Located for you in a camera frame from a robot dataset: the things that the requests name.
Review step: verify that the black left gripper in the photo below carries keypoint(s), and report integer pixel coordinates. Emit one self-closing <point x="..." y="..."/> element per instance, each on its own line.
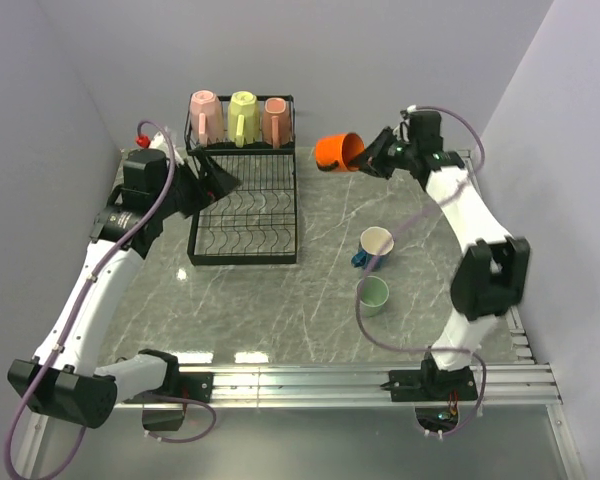
<point x="216" y="183"/>

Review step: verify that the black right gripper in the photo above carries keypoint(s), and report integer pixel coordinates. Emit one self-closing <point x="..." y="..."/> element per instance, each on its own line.
<point x="371" y="158"/>

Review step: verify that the orange mug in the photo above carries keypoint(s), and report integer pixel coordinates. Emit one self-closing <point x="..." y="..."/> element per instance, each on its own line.
<point x="336" y="153"/>

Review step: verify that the yellow-green faceted mug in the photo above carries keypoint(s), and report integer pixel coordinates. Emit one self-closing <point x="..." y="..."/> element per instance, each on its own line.
<point x="243" y="119"/>

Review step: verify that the pale pink mug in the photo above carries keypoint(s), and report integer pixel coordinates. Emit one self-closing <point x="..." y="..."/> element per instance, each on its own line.
<point x="207" y="117"/>

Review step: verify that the salmon floral mug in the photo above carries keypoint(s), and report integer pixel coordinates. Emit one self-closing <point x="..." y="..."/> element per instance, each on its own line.
<point x="276" y="123"/>

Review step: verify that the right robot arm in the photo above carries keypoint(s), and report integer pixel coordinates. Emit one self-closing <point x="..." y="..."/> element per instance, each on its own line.
<point x="491" y="275"/>

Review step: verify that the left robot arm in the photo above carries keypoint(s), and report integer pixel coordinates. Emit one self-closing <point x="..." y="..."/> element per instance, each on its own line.
<point x="62" y="380"/>

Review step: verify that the blue mug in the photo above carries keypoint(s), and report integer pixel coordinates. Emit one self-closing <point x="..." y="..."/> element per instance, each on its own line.
<point x="376" y="242"/>

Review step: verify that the light green tumbler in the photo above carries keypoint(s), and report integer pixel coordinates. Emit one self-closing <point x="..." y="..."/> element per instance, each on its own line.
<point x="373" y="295"/>

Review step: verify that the black wire dish rack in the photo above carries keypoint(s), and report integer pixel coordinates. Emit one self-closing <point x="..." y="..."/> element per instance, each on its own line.
<point x="257" y="224"/>

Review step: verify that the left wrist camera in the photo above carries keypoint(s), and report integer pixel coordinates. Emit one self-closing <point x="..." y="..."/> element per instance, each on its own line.
<point x="163" y="142"/>

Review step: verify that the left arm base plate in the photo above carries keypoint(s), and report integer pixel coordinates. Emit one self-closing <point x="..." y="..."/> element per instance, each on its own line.
<point x="188" y="385"/>

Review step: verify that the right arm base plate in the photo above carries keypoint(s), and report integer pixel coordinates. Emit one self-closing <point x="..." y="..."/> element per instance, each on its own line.
<point x="420" y="386"/>

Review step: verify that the aluminium mounting rail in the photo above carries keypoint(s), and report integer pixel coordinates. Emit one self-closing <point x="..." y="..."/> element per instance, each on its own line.
<point x="317" y="422"/>

